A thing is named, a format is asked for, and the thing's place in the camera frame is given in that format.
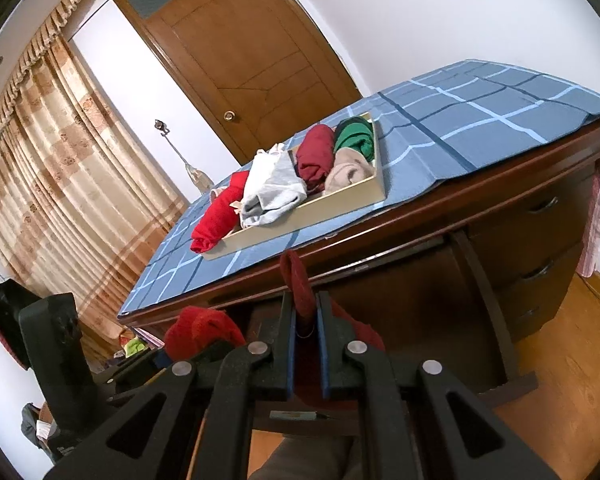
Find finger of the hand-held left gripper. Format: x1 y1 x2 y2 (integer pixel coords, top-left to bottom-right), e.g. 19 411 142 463
100 347 181 395

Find dark wooden desk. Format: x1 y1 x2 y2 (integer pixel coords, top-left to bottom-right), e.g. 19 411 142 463
120 110 600 411

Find maroon garment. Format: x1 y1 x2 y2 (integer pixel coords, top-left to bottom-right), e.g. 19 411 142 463
295 124 337 193

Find pink cloth under tablecloth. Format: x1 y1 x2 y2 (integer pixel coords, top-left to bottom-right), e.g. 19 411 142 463
577 147 600 278

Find beige garment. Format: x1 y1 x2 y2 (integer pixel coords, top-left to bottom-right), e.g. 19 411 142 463
324 149 377 196

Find beige wooden tray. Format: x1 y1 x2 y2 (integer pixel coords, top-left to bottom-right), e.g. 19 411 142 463
200 112 387 261

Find black hanging bag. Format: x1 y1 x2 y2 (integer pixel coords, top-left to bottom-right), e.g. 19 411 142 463
0 279 32 372

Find dark red garment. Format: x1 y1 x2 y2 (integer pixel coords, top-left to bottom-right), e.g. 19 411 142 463
279 250 387 411

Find blue checked tablecloth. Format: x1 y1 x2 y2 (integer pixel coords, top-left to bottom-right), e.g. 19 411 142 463
117 60 600 318

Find brown wooden door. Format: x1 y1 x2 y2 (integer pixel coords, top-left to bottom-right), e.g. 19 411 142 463
112 0 363 166

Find person's grey trousers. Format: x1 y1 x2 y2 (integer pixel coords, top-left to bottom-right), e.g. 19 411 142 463
247 435 361 480

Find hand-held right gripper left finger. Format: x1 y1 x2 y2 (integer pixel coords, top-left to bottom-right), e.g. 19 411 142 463
47 290 297 480

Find wall hook with hanging pendant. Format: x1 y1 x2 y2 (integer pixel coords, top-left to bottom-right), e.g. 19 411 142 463
154 117 212 193

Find beige patterned curtain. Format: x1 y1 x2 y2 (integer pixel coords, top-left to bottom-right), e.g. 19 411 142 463
0 0 191 341

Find green garment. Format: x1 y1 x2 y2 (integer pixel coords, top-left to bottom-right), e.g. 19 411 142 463
334 116 376 163

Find plain white garment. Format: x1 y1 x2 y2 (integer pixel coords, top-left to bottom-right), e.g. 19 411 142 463
239 170 309 229

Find white dotted underwear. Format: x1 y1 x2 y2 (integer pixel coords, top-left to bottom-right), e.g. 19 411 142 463
247 144 295 198

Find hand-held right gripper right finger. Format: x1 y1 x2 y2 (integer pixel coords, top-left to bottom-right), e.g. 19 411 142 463
316 290 562 480

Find brown side drawer with handle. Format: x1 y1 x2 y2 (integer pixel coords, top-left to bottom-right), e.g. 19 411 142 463
510 287 582 342
500 244 587 307
467 175 595 257

